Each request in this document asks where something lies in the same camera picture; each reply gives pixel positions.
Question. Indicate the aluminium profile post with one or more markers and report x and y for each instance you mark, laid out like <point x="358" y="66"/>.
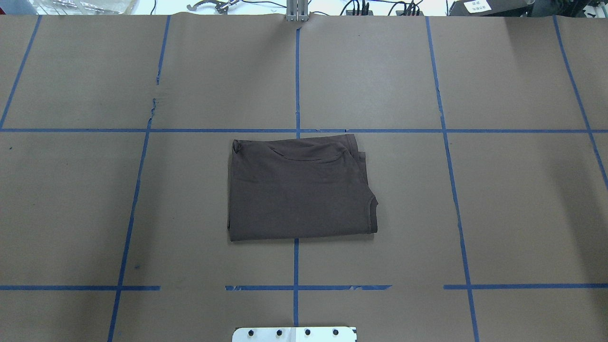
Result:
<point x="297" y="10"/>

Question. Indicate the brown paper table cover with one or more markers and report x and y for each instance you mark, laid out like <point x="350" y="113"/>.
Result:
<point x="486" y="141"/>

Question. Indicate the dark brown t-shirt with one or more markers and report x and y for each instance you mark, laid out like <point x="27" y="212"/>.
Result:
<point x="299" y="188"/>

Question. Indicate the black box with white label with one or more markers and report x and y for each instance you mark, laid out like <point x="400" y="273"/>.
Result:
<point x="490" y="8"/>

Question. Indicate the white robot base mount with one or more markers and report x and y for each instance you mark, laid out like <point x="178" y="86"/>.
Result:
<point x="296" y="334"/>

